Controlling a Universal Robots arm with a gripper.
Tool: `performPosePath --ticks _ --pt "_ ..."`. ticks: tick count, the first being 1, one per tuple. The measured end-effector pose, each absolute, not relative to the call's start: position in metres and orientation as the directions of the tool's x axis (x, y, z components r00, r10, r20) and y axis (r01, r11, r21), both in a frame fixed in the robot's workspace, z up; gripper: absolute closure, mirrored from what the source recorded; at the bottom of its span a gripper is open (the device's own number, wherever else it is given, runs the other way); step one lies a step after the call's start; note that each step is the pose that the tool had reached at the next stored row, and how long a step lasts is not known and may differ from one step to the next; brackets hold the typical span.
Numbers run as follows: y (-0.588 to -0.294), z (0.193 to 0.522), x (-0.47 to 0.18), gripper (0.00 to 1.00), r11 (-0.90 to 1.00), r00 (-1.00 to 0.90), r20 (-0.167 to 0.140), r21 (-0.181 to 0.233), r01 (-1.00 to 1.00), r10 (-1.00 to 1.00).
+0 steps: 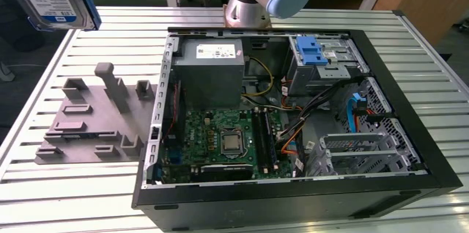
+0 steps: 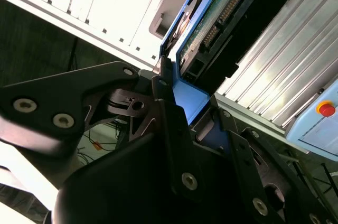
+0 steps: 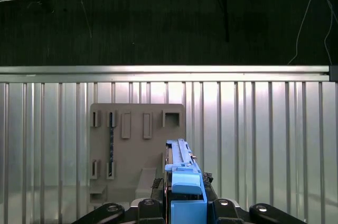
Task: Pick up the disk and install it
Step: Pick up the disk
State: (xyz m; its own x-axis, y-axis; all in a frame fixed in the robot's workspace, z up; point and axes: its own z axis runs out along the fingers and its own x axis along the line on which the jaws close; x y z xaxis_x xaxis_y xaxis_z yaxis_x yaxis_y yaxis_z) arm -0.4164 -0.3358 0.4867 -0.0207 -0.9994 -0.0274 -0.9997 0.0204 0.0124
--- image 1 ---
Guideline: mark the silver disk bay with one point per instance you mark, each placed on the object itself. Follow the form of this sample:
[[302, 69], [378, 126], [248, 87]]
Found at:
[[352, 153]]

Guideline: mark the grey power supply unit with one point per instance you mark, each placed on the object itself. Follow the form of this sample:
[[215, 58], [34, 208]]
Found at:
[[209, 84]]

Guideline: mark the green motherboard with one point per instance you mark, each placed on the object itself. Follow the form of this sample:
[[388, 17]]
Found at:
[[206, 123]]

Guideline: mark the silver CPU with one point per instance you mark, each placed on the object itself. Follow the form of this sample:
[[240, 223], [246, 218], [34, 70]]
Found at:
[[231, 142]]

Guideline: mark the black RAM slot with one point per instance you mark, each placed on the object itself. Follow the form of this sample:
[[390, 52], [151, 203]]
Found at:
[[259, 139]]

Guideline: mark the black CPU socket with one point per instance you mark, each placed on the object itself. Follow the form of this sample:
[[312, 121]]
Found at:
[[222, 156]]

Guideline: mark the black graphics card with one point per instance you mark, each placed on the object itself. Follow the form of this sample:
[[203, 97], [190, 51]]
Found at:
[[223, 171]]

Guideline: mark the blue plastic drive latch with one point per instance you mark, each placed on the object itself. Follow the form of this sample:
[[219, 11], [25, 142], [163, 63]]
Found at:
[[310, 51]]

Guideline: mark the silver optical drive cage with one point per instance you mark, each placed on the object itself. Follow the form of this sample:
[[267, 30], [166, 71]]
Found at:
[[330, 73]]

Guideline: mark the black PC case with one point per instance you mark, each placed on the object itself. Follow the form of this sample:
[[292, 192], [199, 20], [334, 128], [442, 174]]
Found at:
[[256, 202]]

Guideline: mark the grey parts rack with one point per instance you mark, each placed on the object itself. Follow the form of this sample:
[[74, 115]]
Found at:
[[95, 123]]

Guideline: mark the grey stand foot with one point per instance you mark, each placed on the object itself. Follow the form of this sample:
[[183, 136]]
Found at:
[[6, 75]]

